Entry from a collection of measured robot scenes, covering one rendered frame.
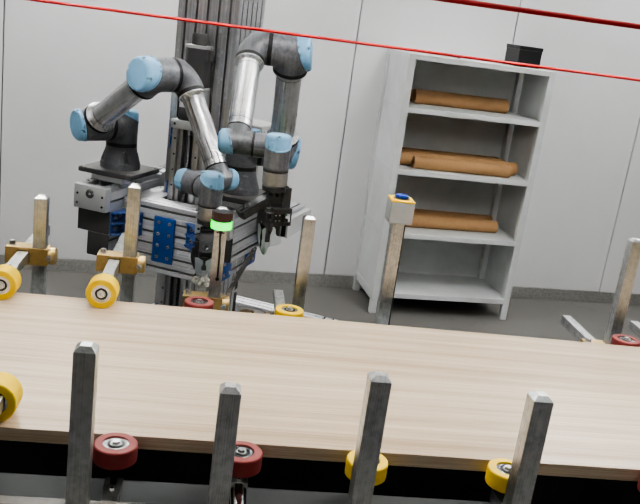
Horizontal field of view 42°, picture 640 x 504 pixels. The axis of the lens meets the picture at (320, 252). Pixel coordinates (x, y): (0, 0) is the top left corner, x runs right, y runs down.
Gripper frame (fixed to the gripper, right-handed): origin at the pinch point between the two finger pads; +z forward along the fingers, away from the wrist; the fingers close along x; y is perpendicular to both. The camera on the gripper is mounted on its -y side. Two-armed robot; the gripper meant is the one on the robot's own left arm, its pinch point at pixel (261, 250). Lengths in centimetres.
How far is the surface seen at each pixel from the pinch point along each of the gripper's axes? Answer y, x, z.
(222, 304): -13.5, -6.5, 14.1
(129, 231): -39.2, 3.9, -5.5
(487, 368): 35, -69, 10
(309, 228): 8.3, -13.8, -10.8
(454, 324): 202, 158, 104
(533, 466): -1, -127, -2
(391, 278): 32.7, -22.9, 2.4
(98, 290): -52, -17, 4
